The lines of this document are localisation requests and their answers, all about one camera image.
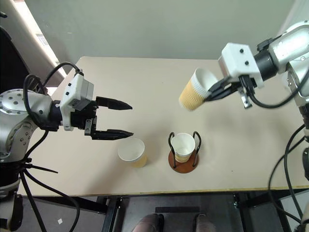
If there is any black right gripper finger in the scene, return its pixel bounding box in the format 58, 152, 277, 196
204, 86, 242, 102
207, 77, 239, 95

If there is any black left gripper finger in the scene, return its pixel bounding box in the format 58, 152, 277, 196
96, 96, 133, 111
92, 129, 134, 141

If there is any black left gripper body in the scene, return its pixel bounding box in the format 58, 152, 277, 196
69, 100, 98, 141

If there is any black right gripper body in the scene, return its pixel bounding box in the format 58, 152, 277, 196
235, 75, 257, 95

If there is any ribbed yellow paper cup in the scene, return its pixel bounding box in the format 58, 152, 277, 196
117, 138, 147, 169
170, 132, 196, 163
178, 68, 219, 112

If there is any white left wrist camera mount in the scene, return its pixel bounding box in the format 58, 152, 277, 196
59, 73, 95, 131

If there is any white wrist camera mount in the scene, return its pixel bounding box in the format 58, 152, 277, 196
59, 73, 95, 131
218, 43, 264, 88

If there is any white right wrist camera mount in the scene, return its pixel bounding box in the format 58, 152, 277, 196
218, 43, 264, 88

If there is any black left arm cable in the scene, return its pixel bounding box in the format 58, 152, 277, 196
23, 62, 85, 232

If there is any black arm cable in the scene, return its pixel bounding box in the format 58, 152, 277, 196
23, 62, 85, 232
243, 76, 309, 232

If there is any black cable tie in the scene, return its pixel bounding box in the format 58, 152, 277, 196
16, 157, 59, 184

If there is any wire cup holder wooden base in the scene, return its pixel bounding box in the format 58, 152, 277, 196
168, 131, 202, 174

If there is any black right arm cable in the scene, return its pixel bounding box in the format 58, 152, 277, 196
243, 76, 309, 232

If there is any black table frame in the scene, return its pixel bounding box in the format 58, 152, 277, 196
33, 190, 290, 232

